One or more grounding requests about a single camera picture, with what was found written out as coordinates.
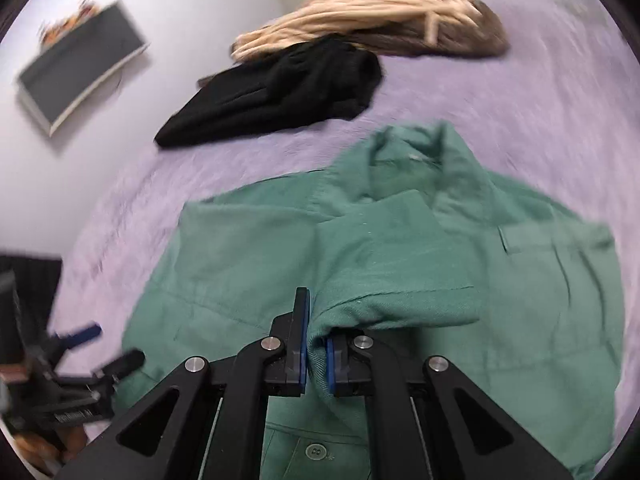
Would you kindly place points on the beige brown plush garment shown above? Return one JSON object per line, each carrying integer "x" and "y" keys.
{"x": 380, "y": 15}

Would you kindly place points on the black garment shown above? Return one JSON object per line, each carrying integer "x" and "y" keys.
{"x": 280, "y": 90}

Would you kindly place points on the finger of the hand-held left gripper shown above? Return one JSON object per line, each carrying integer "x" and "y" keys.
{"x": 82, "y": 335}
{"x": 122, "y": 362}

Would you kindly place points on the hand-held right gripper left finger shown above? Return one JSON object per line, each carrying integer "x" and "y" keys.
{"x": 300, "y": 360}

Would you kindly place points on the wall-mounted monitor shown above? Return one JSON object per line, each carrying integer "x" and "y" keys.
{"x": 80, "y": 67}

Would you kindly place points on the green shirt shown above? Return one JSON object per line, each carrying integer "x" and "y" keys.
{"x": 280, "y": 260}

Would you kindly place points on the purple bed blanket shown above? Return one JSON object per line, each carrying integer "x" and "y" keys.
{"x": 500, "y": 100}

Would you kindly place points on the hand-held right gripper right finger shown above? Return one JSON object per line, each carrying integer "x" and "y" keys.
{"x": 331, "y": 365}

